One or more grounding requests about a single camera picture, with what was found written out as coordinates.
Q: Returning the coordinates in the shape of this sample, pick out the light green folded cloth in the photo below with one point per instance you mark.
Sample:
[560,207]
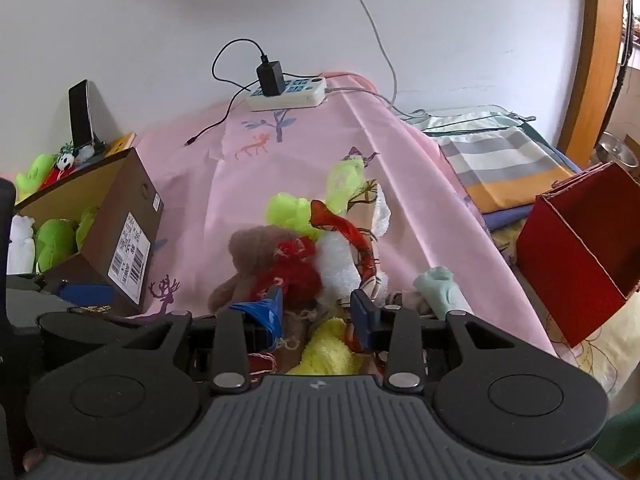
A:
[470,117]

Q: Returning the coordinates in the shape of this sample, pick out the metal bowl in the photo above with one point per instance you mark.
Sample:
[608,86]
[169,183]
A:
[617,152]

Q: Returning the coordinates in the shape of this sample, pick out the white fuzzy cloth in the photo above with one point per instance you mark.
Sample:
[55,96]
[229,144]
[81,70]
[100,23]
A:
[381,210]

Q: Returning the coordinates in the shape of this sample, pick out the red box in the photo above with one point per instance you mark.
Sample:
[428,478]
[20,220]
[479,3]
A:
[565,260]

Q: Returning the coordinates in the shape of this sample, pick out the dark phone stand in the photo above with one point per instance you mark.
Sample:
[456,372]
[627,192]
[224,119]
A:
[95,147]

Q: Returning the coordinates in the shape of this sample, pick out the wooden door frame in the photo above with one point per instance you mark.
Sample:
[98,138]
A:
[595,60]

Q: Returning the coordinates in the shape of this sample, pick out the white power strip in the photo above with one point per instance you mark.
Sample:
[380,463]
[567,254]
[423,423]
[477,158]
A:
[305,95]

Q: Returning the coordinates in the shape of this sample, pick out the brown teddy bear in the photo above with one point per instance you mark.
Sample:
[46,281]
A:
[250,255]

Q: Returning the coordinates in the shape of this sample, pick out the red patterned scarf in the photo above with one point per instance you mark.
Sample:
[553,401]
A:
[340,222]

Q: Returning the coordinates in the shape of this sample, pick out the brown cardboard box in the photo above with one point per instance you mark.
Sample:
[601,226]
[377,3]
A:
[127,185]

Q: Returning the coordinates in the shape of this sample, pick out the grey brown sock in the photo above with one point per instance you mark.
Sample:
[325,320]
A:
[410,302]

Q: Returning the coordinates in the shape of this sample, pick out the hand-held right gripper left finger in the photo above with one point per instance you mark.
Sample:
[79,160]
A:
[267,317]

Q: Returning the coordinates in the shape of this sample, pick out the mint green fuzzy sock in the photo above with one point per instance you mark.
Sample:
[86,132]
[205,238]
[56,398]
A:
[442,290]

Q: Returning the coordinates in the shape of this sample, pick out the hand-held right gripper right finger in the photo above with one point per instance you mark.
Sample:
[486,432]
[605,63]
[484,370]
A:
[362,325]

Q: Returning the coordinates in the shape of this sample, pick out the purple folded cloth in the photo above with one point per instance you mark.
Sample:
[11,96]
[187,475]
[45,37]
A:
[500,220]

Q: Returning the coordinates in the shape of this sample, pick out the small panda toy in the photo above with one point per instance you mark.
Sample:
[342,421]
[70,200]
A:
[65,161]

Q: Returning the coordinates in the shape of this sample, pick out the red yarn toy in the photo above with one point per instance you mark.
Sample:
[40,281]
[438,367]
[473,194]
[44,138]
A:
[295,270]

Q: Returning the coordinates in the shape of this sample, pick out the yellow fuzzy cloth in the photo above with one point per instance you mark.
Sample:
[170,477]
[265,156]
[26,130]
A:
[325,355]

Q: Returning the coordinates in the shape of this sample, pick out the lime green plush toy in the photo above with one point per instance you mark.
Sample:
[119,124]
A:
[287,210]

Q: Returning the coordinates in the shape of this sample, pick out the pink printed bed sheet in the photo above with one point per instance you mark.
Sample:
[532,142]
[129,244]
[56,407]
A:
[300,160]

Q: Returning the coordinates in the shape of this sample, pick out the black charger adapter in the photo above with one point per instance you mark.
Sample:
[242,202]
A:
[270,77]

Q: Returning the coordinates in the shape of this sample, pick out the white plush toy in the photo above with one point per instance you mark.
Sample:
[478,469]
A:
[22,245]

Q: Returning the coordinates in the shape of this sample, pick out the red plush toy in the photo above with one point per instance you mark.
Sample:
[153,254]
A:
[52,178]

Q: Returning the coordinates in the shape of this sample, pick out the green and yellow plush toy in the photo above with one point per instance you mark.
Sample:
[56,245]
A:
[35,175]

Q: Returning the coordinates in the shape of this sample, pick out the striped folded cloth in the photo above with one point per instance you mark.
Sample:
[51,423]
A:
[500,160]

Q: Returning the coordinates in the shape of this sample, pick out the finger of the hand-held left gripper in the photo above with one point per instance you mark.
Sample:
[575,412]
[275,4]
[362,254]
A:
[87,294]

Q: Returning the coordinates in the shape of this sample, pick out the yellow book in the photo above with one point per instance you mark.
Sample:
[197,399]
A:
[120,144]

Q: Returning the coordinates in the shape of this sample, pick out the black phone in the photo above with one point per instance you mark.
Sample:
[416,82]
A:
[82,110]

